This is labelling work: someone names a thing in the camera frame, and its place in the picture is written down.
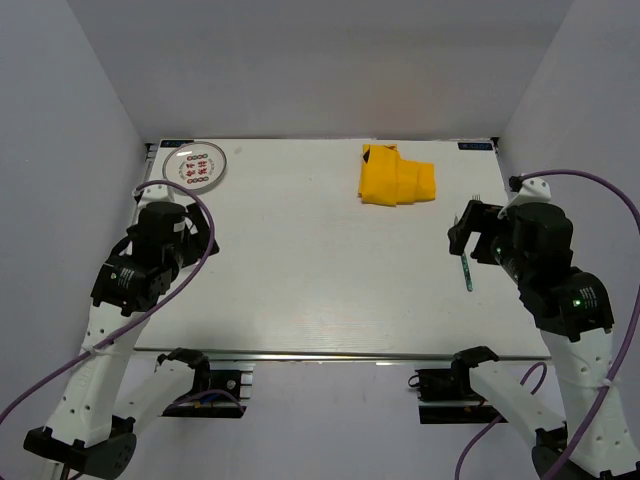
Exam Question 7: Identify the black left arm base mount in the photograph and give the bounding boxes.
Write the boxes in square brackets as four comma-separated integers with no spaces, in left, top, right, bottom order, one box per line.
[162,365,254,419]

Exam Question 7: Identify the white plate with red characters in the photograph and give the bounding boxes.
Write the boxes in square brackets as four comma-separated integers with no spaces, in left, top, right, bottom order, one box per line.
[159,140,227,194]

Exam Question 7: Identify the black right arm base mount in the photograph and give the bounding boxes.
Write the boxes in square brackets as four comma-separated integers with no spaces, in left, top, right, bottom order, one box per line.
[407,368,498,425]

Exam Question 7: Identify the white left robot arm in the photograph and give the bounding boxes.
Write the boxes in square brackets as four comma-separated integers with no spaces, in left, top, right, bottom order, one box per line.
[23,180,219,479]

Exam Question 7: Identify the yellow Pikachu cloth placemat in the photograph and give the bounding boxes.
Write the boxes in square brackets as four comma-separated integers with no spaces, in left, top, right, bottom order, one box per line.
[358,144,437,207]

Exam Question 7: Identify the metal fork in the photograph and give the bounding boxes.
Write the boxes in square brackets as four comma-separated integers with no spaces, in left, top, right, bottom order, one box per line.
[453,194,481,226]

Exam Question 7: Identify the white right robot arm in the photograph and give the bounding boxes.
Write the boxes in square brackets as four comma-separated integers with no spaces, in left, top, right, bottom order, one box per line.
[448,173,639,479]

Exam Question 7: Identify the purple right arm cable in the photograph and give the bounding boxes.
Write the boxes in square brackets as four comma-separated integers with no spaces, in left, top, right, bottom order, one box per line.
[452,169,640,480]

